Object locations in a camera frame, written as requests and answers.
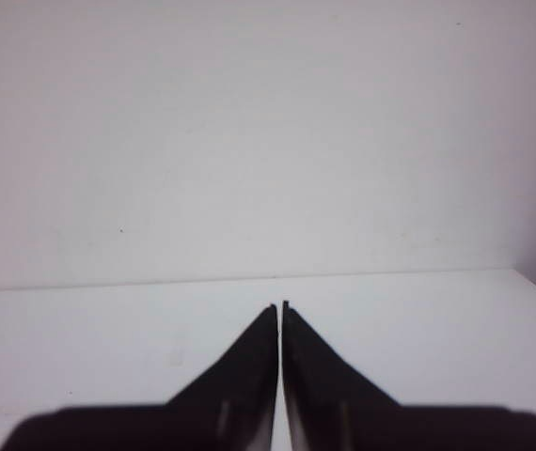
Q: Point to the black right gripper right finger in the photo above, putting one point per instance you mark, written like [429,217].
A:
[322,391]

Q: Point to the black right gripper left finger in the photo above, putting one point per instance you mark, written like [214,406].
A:
[231,405]

